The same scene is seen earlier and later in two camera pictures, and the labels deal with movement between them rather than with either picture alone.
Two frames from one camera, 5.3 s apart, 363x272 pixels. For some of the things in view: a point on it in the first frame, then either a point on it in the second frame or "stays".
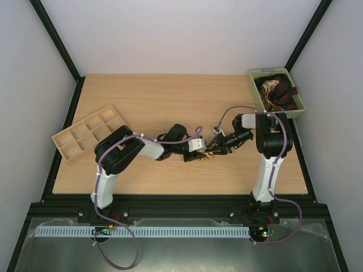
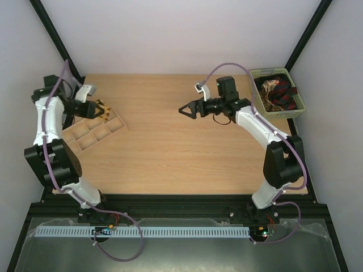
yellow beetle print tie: (209, 154) to (106, 115)
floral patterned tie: (267, 85) stays
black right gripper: (222, 142) to (199, 107)
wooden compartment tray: (83, 136) stays
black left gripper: (193, 156) to (89, 113)
